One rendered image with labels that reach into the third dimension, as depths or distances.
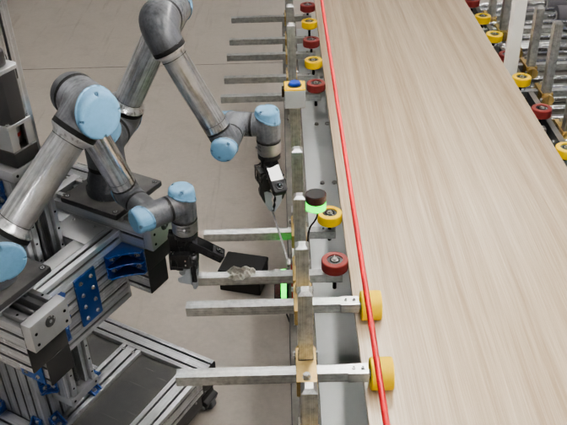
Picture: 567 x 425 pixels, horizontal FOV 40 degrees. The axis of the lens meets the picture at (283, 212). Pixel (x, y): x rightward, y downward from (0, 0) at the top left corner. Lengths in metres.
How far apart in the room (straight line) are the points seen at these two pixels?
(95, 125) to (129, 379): 1.34
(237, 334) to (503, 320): 1.53
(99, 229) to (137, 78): 0.48
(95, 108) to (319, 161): 1.65
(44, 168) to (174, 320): 1.72
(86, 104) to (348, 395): 1.11
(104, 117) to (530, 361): 1.21
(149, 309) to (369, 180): 1.35
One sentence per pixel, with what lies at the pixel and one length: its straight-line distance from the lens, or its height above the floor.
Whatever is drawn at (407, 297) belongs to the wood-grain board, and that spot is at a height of 0.90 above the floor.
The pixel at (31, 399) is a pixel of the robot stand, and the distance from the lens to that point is 2.81.
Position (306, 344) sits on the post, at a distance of 1.87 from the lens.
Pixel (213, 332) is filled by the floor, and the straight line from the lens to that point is 3.43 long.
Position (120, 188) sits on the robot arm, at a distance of 2.20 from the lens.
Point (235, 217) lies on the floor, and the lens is 4.12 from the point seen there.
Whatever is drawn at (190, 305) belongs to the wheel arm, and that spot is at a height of 0.96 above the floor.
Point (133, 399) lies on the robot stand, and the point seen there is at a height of 0.21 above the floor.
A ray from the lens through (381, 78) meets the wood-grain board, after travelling 3.45.
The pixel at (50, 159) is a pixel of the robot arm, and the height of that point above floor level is 1.41.
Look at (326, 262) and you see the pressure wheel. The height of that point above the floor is 0.91.
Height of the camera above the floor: 2.32
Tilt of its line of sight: 34 degrees down
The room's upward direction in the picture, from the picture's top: 2 degrees counter-clockwise
